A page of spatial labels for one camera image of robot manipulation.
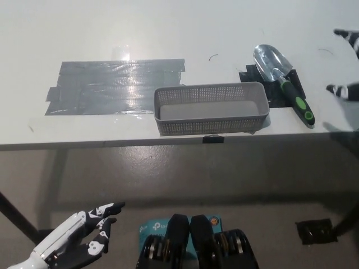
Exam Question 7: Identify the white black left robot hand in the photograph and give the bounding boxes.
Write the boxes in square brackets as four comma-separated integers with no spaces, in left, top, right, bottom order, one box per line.
[30,201,126,266]

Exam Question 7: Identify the grey perforated plastic basket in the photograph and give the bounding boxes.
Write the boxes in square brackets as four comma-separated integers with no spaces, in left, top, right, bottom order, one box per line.
[153,82,270,137]

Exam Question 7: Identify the large grey duct tape patch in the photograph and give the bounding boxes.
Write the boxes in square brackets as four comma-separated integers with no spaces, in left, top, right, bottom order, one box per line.
[44,58,187,116]

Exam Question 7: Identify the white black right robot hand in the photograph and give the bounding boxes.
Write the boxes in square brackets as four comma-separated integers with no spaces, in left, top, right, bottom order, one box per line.
[325,27,359,101]

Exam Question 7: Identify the black desk leg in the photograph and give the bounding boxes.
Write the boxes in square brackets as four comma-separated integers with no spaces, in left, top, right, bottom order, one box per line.
[335,196,359,236]
[0,192,40,244]

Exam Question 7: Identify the black tape patch on desk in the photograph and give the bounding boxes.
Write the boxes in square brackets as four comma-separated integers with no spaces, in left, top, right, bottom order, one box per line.
[238,64,306,109]

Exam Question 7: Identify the garden trowel black green handle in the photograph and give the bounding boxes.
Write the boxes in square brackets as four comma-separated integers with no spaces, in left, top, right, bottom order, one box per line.
[254,44,316,127]

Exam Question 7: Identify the teal tp-link box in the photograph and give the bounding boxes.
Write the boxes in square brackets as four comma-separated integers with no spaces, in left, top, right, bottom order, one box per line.
[139,215,224,253]

